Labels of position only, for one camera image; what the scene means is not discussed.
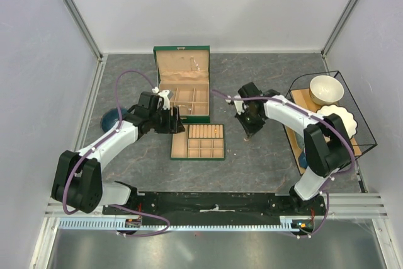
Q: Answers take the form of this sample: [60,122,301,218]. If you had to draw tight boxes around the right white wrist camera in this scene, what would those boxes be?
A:
[225,94,245,117]

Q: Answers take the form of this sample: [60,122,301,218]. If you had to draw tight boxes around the cream round bowl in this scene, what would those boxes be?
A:
[309,75,344,105]

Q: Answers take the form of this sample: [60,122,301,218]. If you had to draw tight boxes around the slotted cable duct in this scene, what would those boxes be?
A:
[58,217,309,232]

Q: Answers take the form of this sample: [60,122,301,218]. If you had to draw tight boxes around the green jewelry box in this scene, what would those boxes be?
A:
[153,45,210,124]

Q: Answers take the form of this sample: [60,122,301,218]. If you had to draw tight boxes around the black wire shelf rack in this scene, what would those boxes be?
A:
[286,71,377,158]

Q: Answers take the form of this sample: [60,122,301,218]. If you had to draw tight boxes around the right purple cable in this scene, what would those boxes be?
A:
[211,89,356,240]

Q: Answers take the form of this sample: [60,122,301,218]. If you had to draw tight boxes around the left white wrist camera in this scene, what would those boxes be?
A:
[152,87,173,110]

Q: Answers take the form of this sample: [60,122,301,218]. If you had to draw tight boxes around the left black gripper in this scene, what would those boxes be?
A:
[149,106,185,134]

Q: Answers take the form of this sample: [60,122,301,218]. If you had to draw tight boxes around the purple cable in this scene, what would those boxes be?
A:
[211,89,356,240]
[62,69,171,238]

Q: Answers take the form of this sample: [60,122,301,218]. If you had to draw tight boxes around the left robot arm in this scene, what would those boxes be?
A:
[51,90,184,215]

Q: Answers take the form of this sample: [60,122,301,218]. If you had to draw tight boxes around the blue ceramic bowl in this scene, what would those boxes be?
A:
[100,108,122,133]

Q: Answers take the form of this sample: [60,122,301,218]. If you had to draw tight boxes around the blue mug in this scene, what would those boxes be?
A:
[298,151,308,169]

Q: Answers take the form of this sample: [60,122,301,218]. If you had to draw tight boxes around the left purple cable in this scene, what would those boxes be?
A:
[62,69,171,238]

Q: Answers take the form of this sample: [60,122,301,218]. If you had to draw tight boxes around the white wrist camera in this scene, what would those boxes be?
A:
[225,94,245,117]
[152,87,173,110]

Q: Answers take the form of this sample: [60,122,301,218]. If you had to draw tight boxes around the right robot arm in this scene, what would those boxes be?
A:
[231,82,354,215]

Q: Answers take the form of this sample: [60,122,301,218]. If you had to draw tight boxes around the white scalloped bowl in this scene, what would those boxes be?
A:
[317,105,358,139]

